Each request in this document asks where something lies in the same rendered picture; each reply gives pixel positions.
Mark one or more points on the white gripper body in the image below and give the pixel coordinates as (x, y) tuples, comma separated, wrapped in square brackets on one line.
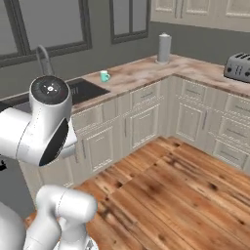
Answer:
[(71, 145)]

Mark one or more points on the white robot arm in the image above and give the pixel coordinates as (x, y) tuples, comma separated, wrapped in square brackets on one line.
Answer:
[(42, 130)]

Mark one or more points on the black sink basin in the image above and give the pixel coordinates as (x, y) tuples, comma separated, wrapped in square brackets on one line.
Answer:
[(85, 90)]

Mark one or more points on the cream false drawer front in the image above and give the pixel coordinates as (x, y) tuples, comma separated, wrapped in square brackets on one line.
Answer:
[(88, 117)]

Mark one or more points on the narrow cream cupboard door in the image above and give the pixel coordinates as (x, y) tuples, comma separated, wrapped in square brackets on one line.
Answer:
[(124, 128)]

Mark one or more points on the grey dishwasher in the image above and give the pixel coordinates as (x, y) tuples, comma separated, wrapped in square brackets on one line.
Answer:
[(14, 188)]

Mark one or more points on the teal mug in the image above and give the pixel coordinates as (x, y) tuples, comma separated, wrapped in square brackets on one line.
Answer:
[(104, 76)]

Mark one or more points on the grey curved tap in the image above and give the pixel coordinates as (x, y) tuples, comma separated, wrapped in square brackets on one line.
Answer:
[(44, 58)]

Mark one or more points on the large dark framed window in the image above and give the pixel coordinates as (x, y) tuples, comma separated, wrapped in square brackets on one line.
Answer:
[(49, 22)]

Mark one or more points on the grey paper towel roll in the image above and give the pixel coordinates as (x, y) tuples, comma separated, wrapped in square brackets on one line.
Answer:
[(164, 47)]

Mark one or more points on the small dark framed window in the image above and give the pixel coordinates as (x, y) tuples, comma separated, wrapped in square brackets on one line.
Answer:
[(129, 18)]

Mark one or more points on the grey toaster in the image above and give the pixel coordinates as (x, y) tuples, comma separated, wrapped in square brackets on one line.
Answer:
[(238, 67)]

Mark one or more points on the cream wall cupboards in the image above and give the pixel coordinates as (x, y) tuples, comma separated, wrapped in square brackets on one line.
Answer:
[(198, 11)]

